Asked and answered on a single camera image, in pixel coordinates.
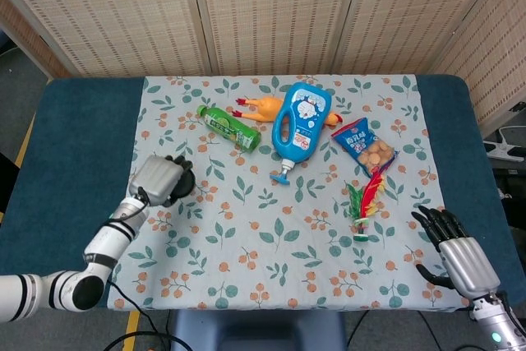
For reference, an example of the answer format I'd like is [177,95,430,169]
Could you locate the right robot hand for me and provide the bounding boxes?
[412,205,502,298]

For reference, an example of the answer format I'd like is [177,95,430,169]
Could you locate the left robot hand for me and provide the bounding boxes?
[127,155,194,208]

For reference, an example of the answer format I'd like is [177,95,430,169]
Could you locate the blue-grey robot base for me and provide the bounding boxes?
[170,308,347,351]

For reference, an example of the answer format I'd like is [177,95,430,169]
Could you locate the small black round object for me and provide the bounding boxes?
[179,172,197,201]

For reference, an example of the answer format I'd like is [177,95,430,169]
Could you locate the teal table cover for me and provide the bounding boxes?
[0,74,526,311]

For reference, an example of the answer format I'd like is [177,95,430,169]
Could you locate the green tea bottle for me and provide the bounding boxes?
[195,104,263,153]

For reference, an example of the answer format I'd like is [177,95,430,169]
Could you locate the white plastic stand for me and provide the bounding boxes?
[482,124,526,159]

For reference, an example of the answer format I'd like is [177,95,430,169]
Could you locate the colourful feather shuttlecock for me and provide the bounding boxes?
[344,165,387,242]

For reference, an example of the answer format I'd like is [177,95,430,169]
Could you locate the yellow rubber chicken toy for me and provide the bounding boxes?
[235,95,344,128]

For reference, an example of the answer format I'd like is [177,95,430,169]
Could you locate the floral tablecloth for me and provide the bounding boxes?
[106,74,470,312]

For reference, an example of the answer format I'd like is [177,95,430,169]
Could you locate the blue pump detergent bottle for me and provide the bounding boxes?
[270,82,333,185]

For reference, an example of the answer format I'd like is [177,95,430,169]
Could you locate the blue snack bag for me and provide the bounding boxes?
[330,118,399,178]

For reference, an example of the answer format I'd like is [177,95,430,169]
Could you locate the bamboo folding screen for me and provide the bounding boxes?
[0,0,526,138]

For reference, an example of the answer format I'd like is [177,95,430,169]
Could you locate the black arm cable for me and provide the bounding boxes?
[102,185,194,351]

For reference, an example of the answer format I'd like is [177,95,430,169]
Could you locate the black floor cable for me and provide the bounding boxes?
[346,311,371,350]
[413,311,437,351]

